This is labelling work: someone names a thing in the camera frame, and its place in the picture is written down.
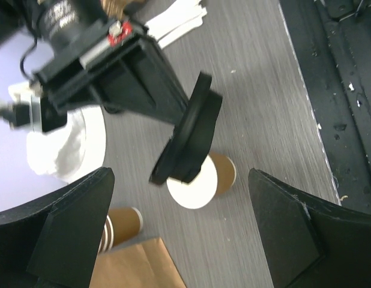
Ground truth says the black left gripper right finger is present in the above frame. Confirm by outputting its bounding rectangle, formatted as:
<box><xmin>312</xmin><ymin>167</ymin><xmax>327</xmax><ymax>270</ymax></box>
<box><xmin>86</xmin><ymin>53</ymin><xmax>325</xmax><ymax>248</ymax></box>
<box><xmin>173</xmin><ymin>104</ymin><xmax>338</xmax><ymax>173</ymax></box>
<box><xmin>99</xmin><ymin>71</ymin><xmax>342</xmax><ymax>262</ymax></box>
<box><xmin>248</xmin><ymin>169</ymin><xmax>371</xmax><ymax>287</ymax></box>

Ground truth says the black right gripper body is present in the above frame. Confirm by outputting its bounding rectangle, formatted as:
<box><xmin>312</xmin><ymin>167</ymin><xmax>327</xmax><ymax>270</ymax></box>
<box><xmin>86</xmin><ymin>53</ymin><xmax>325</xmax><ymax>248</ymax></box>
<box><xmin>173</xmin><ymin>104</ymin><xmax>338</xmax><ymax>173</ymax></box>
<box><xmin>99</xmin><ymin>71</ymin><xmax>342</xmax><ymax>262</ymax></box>
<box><xmin>10</xmin><ymin>19</ymin><xmax>188</xmax><ymax>133</ymax></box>

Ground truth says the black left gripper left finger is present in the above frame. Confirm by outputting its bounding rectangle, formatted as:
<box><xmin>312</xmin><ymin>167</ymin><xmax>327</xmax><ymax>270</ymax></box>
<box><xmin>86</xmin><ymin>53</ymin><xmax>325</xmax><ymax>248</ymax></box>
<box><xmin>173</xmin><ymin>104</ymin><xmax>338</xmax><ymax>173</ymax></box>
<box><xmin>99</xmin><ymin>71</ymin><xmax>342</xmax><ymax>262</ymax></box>
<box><xmin>0</xmin><ymin>167</ymin><xmax>115</xmax><ymax>287</ymax></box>

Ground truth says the black plastic cup lid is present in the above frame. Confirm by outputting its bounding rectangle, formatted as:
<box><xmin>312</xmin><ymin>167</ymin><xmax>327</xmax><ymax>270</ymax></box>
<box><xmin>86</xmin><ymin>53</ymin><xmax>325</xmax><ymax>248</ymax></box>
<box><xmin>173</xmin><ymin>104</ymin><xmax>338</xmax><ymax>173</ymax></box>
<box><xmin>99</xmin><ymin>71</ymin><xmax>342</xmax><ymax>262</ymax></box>
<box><xmin>149</xmin><ymin>71</ymin><xmax>223</xmax><ymax>185</ymax></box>

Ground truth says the brown paper coffee cup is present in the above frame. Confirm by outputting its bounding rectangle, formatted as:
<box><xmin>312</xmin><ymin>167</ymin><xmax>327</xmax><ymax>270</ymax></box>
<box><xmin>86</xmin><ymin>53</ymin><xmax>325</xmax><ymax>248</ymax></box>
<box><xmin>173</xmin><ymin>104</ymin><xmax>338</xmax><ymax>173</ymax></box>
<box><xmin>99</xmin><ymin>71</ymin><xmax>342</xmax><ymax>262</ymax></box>
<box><xmin>166</xmin><ymin>152</ymin><xmax>237</xmax><ymax>209</ymax></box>

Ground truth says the stack of paper cups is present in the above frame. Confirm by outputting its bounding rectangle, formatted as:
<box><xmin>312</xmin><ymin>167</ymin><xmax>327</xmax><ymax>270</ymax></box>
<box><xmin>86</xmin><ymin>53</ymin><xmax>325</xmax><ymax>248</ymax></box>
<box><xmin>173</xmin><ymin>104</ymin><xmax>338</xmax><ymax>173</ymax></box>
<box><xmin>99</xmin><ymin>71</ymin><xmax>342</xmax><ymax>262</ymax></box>
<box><xmin>98</xmin><ymin>207</ymin><xmax>143</xmax><ymax>254</ymax></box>

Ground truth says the white bucket hat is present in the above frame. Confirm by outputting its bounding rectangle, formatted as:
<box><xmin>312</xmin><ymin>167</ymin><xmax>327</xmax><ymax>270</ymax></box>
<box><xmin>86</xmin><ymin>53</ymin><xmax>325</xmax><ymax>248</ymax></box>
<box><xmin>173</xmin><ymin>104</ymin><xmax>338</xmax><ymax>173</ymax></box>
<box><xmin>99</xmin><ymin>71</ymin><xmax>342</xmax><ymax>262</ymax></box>
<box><xmin>8</xmin><ymin>82</ymin><xmax>107</xmax><ymax>184</ymax></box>

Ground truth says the brown paper bag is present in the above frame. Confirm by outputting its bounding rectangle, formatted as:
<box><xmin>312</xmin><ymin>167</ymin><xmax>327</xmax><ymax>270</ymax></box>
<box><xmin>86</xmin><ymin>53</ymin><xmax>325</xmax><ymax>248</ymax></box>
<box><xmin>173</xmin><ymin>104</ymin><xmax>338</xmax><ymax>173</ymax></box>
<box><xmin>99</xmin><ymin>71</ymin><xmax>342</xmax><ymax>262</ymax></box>
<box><xmin>89</xmin><ymin>238</ymin><xmax>186</xmax><ymax>288</ymax></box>

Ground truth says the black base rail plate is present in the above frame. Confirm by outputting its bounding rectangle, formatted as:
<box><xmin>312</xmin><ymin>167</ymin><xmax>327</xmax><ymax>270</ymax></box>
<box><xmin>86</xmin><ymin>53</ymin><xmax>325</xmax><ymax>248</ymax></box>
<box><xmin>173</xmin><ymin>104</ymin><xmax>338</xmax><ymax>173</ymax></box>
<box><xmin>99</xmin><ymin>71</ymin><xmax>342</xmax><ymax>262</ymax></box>
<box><xmin>280</xmin><ymin>1</ymin><xmax>371</xmax><ymax>214</ymax></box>

